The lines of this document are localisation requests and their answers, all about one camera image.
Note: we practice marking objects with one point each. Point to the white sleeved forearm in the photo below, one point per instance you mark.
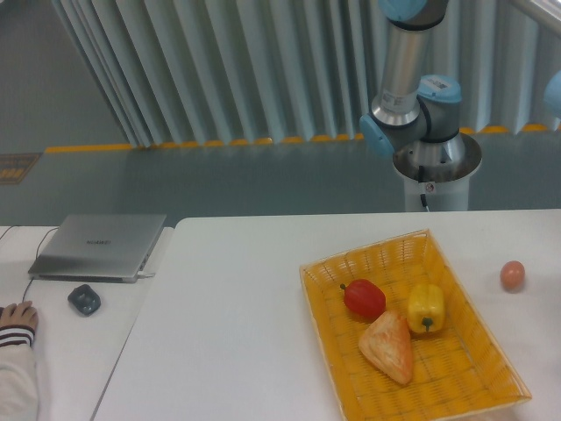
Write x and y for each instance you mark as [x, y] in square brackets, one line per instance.
[19, 385]

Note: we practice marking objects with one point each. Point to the white usb plug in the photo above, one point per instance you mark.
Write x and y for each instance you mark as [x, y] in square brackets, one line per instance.
[143, 275]

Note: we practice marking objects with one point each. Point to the person's hand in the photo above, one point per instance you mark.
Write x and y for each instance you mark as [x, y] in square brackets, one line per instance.
[21, 315]

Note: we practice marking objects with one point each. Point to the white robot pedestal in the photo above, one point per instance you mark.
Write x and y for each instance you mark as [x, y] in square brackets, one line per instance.
[436, 196]

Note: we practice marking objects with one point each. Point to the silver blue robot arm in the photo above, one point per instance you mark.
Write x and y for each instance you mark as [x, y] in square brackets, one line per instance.
[403, 66]

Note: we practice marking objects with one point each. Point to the triangular pastry bread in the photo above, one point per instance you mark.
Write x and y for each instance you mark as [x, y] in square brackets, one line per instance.
[386, 344]

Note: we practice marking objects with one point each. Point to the yellow bell pepper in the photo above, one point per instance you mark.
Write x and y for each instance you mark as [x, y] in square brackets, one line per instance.
[426, 308]

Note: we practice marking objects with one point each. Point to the red bell pepper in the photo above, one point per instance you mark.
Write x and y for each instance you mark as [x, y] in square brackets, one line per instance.
[364, 298]

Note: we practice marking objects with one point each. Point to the silver laptop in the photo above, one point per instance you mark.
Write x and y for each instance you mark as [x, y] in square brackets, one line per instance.
[99, 248]

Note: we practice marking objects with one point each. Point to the folded grey partition screen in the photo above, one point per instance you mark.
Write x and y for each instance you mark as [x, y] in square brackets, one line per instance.
[207, 72]

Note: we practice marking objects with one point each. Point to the brown egg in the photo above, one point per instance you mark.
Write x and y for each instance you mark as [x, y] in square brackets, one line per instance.
[512, 276]

